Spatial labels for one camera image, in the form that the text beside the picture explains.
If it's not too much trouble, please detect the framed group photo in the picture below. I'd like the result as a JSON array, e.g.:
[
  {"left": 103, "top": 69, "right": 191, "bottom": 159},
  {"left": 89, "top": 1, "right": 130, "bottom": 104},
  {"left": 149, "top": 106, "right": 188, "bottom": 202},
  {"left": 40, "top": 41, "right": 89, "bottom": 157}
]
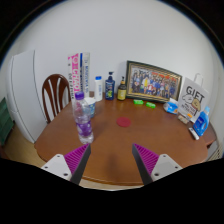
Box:
[{"left": 125, "top": 60, "right": 183, "bottom": 103}]

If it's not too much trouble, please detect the white bottle with blue cap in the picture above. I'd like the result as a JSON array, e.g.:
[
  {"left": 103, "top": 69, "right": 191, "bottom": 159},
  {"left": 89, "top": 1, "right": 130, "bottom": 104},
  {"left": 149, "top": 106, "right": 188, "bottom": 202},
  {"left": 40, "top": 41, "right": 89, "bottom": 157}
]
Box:
[{"left": 94, "top": 75, "right": 104, "bottom": 102}]

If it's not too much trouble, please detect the dark blue pump bottle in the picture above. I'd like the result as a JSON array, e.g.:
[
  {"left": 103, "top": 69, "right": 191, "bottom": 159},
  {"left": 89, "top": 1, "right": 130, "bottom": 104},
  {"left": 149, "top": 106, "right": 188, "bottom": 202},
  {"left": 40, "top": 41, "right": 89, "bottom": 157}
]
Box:
[{"left": 104, "top": 71, "right": 116, "bottom": 101}]

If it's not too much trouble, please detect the dark yellow-labelled pump bottle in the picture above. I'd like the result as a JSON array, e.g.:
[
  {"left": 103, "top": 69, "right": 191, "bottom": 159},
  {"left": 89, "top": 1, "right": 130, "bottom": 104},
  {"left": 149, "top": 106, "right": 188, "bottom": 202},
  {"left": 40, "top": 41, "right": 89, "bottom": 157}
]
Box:
[{"left": 116, "top": 76, "right": 128, "bottom": 102}]

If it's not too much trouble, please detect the small brown box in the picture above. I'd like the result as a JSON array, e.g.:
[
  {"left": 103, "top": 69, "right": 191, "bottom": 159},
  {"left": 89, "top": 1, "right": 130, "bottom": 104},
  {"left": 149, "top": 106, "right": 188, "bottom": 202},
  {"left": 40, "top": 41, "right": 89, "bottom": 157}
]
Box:
[{"left": 177, "top": 114, "right": 190, "bottom": 125}]

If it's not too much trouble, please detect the dark wooden chair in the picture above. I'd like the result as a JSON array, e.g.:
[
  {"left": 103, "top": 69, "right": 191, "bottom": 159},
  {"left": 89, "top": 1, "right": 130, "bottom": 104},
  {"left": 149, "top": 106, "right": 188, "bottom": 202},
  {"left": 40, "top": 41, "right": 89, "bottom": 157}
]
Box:
[{"left": 41, "top": 73, "right": 72, "bottom": 124}]

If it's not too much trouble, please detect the white blue shuttlecock tube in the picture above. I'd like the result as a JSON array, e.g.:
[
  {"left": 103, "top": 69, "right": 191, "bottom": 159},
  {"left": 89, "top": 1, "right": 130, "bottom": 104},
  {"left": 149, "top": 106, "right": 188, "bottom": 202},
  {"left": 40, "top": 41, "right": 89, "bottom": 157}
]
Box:
[{"left": 79, "top": 51, "right": 92, "bottom": 98}]

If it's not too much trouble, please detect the blue detergent bottle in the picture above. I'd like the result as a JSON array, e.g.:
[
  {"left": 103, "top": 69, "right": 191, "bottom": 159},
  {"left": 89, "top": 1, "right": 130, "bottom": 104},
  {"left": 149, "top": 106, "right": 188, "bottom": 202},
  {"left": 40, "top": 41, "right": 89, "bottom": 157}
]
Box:
[{"left": 192, "top": 106, "right": 211, "bottom": 138}]

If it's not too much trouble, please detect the white paper gift bag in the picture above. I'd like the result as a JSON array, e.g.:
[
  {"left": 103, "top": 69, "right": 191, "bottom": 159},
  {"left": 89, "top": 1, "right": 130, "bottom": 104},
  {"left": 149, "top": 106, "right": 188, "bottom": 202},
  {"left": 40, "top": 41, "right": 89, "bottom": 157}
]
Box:
[{"left": 177, "top": 73, "right": 211, "bottom": 124}]

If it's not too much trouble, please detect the small white tube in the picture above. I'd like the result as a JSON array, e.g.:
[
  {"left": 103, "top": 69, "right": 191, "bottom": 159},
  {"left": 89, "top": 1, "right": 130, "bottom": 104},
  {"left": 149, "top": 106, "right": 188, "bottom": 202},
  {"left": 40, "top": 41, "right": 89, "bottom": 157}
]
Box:
[{"left": 188, "top": 127, "right": 200, "bottom": 141}]

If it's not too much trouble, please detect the white refrigerator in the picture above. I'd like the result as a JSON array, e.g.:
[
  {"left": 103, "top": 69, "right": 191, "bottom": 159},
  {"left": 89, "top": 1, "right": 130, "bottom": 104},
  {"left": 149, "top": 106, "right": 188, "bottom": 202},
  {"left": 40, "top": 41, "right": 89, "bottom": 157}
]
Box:
[{"left": 5, "top": 49, "right": 48, "bottom": 144}]

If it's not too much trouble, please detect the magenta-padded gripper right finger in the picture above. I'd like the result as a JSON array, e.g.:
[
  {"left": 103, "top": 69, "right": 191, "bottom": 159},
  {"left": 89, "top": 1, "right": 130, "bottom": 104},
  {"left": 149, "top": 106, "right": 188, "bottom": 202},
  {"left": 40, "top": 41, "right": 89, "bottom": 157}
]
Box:
[{"left": 131, "top": 143, "right": 184, "bottom": 186}]

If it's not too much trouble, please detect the blue starry print paper cup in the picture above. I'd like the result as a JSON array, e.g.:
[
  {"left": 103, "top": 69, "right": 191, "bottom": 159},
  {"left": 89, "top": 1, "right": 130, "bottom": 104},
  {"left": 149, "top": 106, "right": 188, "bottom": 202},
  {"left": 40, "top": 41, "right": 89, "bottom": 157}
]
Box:
[{"left": 83, "top": 96, "right": 97, "bottom": 118}]

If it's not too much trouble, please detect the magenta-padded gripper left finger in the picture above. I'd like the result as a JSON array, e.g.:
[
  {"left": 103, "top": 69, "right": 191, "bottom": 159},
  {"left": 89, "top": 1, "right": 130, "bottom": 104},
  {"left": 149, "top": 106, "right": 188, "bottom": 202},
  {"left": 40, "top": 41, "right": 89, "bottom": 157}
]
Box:
[{"left": 40, "top": 143, "right": 92, "bottom": 186}]

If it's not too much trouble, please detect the clear purple-capped water bottle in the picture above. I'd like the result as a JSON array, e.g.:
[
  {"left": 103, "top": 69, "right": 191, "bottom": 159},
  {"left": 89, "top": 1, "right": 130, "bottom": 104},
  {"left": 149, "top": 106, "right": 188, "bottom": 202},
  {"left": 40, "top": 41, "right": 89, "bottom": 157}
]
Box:
[{"left": 72, "top": 91, "right": 95, "bottom": 145}]

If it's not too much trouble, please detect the flat round red coaster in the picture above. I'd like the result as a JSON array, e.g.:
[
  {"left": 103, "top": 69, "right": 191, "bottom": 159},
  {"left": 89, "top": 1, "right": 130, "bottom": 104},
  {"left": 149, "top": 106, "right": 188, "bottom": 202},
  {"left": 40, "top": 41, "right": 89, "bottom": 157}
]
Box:
[{"left": 116, "top": 116, "right": 132, "bottom": 128}]

